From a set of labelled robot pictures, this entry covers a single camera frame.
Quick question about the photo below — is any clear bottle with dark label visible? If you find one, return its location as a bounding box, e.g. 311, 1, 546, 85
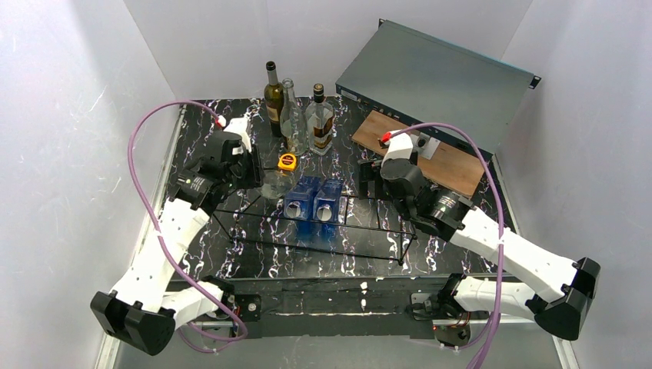
259, 169, 295, 200

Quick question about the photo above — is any blue square bottle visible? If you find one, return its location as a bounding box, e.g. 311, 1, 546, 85
283, 176, 321, 241
311, 178, 344, 241

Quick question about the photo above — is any black wire wine rack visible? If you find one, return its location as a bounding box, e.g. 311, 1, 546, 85
214, 191, 417, 264

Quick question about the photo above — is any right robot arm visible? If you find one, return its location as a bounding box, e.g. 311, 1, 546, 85
357, 158, 601, 341

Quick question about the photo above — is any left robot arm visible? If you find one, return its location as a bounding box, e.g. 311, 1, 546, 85
90, 128, 263, 356

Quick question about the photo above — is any tall clear glass bottle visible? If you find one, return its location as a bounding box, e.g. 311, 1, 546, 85
281, 78, 308, 157

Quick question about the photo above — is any square whisky bottle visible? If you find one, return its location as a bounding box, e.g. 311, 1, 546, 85
305, 83, 334, 155

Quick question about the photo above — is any dark green wine bottle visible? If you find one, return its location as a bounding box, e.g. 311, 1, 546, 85
264, 61, 284, 138

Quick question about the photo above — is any grey rack server unit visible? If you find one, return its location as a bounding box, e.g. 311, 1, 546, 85
335, 19, 541, 160

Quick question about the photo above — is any yellow tape measure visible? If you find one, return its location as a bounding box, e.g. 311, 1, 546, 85
277, 153, 298, 171

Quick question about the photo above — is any wooden board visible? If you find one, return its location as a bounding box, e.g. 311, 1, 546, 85
352, 111, 484, 198

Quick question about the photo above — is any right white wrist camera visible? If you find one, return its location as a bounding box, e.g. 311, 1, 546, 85
379, 131, 414, 166

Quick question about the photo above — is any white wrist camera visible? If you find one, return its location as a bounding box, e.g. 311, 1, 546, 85
379, 131, 414, 166
216, 115, 252, 152

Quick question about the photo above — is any metal bracket on board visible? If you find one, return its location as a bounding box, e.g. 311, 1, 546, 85
411, 132, 441, 160

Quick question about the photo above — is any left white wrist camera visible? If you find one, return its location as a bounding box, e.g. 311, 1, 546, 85
216, 115, 252, 152

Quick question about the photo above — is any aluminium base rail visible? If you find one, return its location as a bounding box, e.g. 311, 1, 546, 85
94, 288, 582, 369

